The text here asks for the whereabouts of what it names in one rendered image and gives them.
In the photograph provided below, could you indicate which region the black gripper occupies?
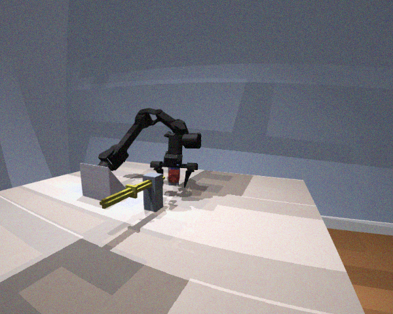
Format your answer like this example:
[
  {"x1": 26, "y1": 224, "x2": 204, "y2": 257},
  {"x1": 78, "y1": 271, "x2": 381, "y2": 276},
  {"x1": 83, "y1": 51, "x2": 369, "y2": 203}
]
[{"x1": 150, "y1": 148, "x2": 198, "y2": 188}]

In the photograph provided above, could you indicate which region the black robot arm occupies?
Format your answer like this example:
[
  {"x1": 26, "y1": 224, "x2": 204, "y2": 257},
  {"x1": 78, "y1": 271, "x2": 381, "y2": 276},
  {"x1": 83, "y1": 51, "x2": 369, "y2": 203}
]
[{"x1": 98, "y1": 108, "x2": 202, "y2": 171}]

